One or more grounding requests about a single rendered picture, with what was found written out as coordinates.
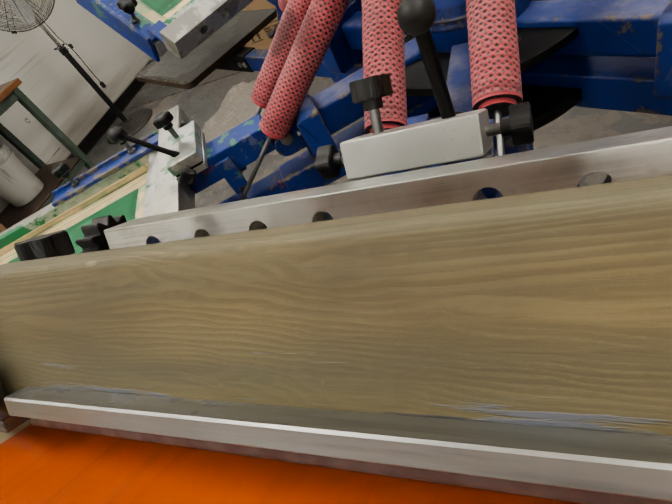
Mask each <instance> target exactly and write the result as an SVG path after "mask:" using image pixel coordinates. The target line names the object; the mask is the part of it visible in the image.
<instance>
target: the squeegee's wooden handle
mask: <svg viewBox="0 0 672 504"><path fill-rule="evenodd" d="M0 381H1V383H2V385H3V387H4V389H5V391H6V393H7V395H10V394H12V393H14V392H16V391H18V390H20V389H23V388H25V387H27V386H32V387H45V388H57V389H70V390H83V391H96V392H109V393H122V394H135V395H148V396H161V397H174V398H187V399H200V400H213V401H226V402H238V403H251V404H264V405H277V406H290V407H303V408H316V409H329V410H342V411H355V412H368V413H381V414H394V415H407V416H419V417H432V418H445V419H458V420H471V421H484V422H497V423H510V424H523V425H536V426H549V427H562V428H575V429H588V430H601V431H613V432H626V433H639V434H652V435H665V436H672V174H671V175H664V176H656V177H649V178H641V179H634V180H626V181H619V182H611V183H604V184H596V185H589V186H581V187H574V188H566V189H559V190H551V191H544V192H536V193H529V194H521V195H514V196H506V197H499V198H491V199H484V200H476V201H469V202H461V203H454V204H446V205H439V206H431V207H424V208H416V209H409V210H401V211H394V212H386V213H379V214H371V215H364V216H356V217H349V218H341V219H334V220H326V221H319V222H312V223H304V224H297V225H289V226H282V227H274V228H267V229H259V230H252V231H244V232H237V233H229V234H222V235H214V236H207V237H199V238H192V239H184V240H177V241H169V242H162V243H154V244H147V245H139V246H132V247H124V248H117V249H109V250H102V251H94V252H87V253H79V254H72V255H64V256H57V257H49V258H42V259H34V260H27V261H19V262H12V263H6V264H2V265H0Z"/></svg>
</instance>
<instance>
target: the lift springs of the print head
mask: <svg viewBox="0 0 672 504"><path fill-rule="evenodd" d="M401 2H402V0H361V3H362V45H363V79H364V78H367V77H371V76H375V75H383V74H388V73H389V74H390V78H391V83H392V88H393V94H392V95H389V96H385V97H382V101H383V106H384V107H383V108H379V110H380V115H381V120H382V125H383V130H387V129H392V128H396V127H401V126H406V125H408V123H407V98H406V73H405V48H404V31H403V30H402V29H401V28H400V26H399V23H398V21H397V10H398V7H399V5H400V3H401ZM349 3H350V0H278V5H279V8H280V9H281V11H282V12H283V14H282V16H281V18H280V20H279V22H278V24H277V26H276V28H275V30H276V33H275V35H274V38H273V40H272V43H271V45H270V48H269V50H268V53H267V55H266V58H265V60H264V63H263V65H262V68H261V70H260V73H259V75H258V78H257V80H256V83H255V85H254V88H253V90H252V93H251V95H250V97H251V98H252V101H253V102H254V103H255V104H256V105H258V109H257V111H256V114H255V115H257V114H260V113H261V111H262V108H264V109H265V111H264V113H263V116H262V118H261V120H260V123H259V126H260V128H261V131H262V132H263V133H264V134H265V135H267V136H268V137H267V139H266V141H265V144H264V146H263V148H262V150H261V153H260V155H259V157H258V159H257V162H256V164H255V166H254V168H253V171H252V173H251V175H250V177H249V180H248V182H247V184H246V186H245V189H244V191H243V194H246V195H247V193H248V191H249V189H250V187H251V184H252V182H253V180H254V178H255V175H256V173H257V171H258V169H259V166H260V164H261V162H262V160H263V158H264V155H265V153H266V151H267V149H268V146H269V144H270V142H271V140H272V139H276V140H281V139H285V138H286V137H287V135H288V133H289V131H290V129H291V127H292V125H293V123H294V120H295V118H296V116H297V114H298V112H299V110H300V108H301V105H302V103H303V101H304V99H305V97H306V95H307V93H308V90H309V88H310V86H311V84H312V82H313V80H314V78H315V75H316V73H317V71H318V69H319V67H320V65H321V63H322V60H323V58H324V56H325V54H326V52H327V50H328V48H329V45H330V43H331V41H332V39H333V37H334V35H335V33H336V30H337V28H338V26H339V24H340V22H341V20H342V18H343V15H344V13H345V11H346V9H347V7H348V5H349ZM466 15H467V30H468V46H469V61H470V77H471V92H472V108H473V111H474V110H478V109H483V108H485V109H487V110H488V115H489V119H494V123H499V122H500V119H502V118H503V117H506V116H509V106H510V105H514V104H518V103H523V94H522V82H521V70H520V58H519V46H518V34H517V22H516V10H515V0H466Z"/></svg>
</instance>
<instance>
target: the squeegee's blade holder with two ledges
mask: <svg viewBox="0 0 672 504"><path fill-rule="evenodd" d="M4 402H5V405H6V408H7V411H8V414H9V415H11V416H18V417H26V418H33V419H41V420H49V421H56V422H64V423H72V424H79V425H87V426H95V427H102V428H110V429H118V430H125V431H133V432H141V433H148V434H156V435H164V436H171V437H179V438H187V439H194V440H202V441H210V442H218V443H225V444H233V445H241V446H248V447H256V448H264V449H271V450H279V451H287V452H294V453H302V454H310V455H317V456H325V457H333V458H340V459H348V460H356V461H363V462H371V463H379V464H386V465H394V466H402V467H409V468H417V469H425V470H432V471H440V472H448V473H456V474H463V475H471V476H479V477H486V478H494V479H502V480H509V481H517V482H525V483H532V484H540V485H548V486H555V487H563V488H571V489H578V490H586V491H594V492H601V493H609V494H617V495H624V496H632V497H640V498H647V499H655V500H663V501H670V502H672V436H665V435H652V434H639V433H626V432H613V431H601V430H588V429H575V428H562V427H549V426H536V425H523V424H510V423H497V422H484V421H471V420H458V419H445V418H432V417H419V416H407V415H394V414H381V413H368V412H355V411H342V410H329V409H316V408H303V407H290V406H277V405H264V404H251V403H238V402H226V401H213V400H200V399H187V398H174V397H161V396H148V395H135V394H122V393H109V392H96V391H83V390H70V389H57V388H45V387H32V386H27V387H25V388H23V389H20V390H18V391H16V392H14V393H12V394H10V395H8V396H6V397H5V398H4Z"/></svg>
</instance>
